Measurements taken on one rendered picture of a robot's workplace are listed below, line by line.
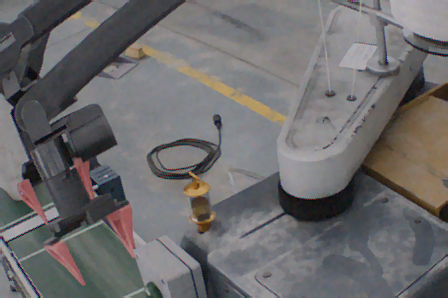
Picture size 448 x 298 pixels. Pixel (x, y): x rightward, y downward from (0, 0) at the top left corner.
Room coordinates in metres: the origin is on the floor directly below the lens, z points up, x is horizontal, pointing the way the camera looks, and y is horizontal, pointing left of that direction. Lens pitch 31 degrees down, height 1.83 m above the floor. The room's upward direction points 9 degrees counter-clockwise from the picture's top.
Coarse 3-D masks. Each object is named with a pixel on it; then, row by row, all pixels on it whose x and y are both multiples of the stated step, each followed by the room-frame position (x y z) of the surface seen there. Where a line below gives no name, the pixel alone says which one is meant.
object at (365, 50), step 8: (352, 48) 0.91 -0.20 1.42; (360, 48) 0.91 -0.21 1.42; (368, 48) 0.91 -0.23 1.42; (376, 48) 0.90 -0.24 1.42; (352, 56) 0.88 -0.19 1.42; (360, 56) 0.88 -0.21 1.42; (368, 56) 0.88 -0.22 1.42; (344, 64) 0.86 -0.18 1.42; (352, 64) 0.86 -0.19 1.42; (360, 64) 0.85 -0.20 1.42
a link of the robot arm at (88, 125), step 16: (32, 112) 0.85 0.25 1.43; (80, 112) 0.88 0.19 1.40; (96, 112) 0.88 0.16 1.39; (32, 128) 0.84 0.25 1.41; (48, 128) 0.84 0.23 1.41; (80, 128) 0.86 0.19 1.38; (96, 128) 0.86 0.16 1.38; (80, 144) 0.85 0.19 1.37; (96, 144) 0.85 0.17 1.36; (112, 144) 0.87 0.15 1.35
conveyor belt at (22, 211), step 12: (0, 192) 2.37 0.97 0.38; (36, 192) 2.33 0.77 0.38; (0, 204) 2.28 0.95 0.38; (12, 204) 2.27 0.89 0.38; (24, 204) 2.26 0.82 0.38; (48, 204) 2.23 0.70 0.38; (0, 216) 2.19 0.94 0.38; (12, 216) 2.18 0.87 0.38; (24, 216) 2.17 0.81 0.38; (0, 228) 2.10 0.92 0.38; (36, 228) 2.14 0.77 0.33; (12, 240) 2.08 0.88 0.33
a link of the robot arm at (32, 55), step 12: (36, 0) 1.23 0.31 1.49; (48, 36) 1.19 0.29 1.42; (24, 48) 1.14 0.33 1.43; (36, 48) 1.14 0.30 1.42; (24, 60) 1.11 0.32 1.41; (36, 60) 1.14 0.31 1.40; (24, 72) 1.09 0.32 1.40; (36, 72) 1.13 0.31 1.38; (0, 84) 1.09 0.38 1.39; (24, 84) 1.09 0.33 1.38
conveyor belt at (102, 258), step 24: (24, 240) 2.01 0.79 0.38; (72, 240) 1.98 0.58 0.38; (96, 240) 1.96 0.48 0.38; (120, 240) 1.95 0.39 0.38; (24, 264) 1.86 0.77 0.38; (48, 264) 1.85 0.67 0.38; (96, 264) 1.83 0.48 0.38; (120, 264) 1.82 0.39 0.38; (48, 288) 1.71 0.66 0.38; (72, 288) 1.70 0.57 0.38; (96, 288) 1.70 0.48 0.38; (120, 288) 1.69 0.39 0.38
